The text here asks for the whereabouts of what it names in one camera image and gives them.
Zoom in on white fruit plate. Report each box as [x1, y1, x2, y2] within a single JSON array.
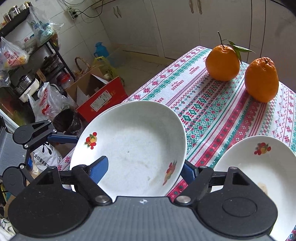
[[70, 101, 187, 199]]

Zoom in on patterned tablecloth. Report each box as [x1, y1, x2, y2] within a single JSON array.
[[69, 47, 295, 240]]

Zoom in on wicker basket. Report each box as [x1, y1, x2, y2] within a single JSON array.
[[74, 56, 92, 77]]

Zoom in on red cardboard box on floor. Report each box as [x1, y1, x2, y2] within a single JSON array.
[[66, 67, 127, 122]]

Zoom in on white stained plate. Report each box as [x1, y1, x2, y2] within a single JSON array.
[[210, 136, 295, 240]]

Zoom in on blue thermos on floor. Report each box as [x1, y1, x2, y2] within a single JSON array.
[[94, 42, 109, 58]]

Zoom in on bumpy orange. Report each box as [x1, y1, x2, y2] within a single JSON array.
[[244, 57, 279, 103]]

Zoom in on orange with leaf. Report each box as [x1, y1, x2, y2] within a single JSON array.
[[205, 31, 253, 82]]

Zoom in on black trash bin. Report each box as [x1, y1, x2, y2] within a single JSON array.
[[53, 108, 81, 135]]

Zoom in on black storage shelf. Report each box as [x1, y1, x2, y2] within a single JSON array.
[[0, 6, 77, 98]]

